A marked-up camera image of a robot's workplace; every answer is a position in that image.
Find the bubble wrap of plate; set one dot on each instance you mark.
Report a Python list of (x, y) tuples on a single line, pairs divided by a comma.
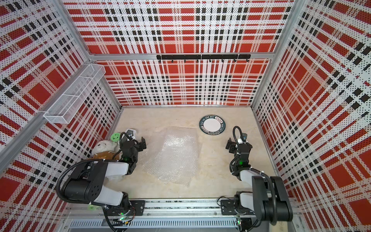
[(172, 155)]

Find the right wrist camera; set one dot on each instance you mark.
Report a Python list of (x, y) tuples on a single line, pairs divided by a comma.
[(243, 138)]

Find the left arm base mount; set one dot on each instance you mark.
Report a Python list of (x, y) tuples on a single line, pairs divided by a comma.
[(132, 208)]

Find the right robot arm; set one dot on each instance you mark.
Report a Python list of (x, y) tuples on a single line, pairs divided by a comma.
[(267, 200)]

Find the black hook rail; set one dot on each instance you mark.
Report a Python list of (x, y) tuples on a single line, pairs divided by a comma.
[(204, 57)]

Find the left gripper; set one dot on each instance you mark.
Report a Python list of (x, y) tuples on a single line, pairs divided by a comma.
[(139, 145)]

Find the white teddy bear toy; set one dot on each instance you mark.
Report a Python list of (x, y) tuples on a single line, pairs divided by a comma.
[(105, 150)]

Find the white wire mesh basket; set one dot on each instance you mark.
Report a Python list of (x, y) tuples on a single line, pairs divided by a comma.
[(67, 105)]

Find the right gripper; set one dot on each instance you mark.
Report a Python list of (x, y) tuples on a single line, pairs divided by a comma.
[(232, 145)]

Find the green round button toy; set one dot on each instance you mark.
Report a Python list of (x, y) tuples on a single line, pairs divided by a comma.
[(115, 137)]

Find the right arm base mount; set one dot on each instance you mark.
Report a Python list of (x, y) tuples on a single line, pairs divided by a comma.
[(228, 208)]

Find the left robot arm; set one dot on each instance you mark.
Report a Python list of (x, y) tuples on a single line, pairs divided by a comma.
[(84, 182)]

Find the grey rimmed plate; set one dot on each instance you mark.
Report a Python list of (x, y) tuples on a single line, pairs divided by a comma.
[(212, 125)]

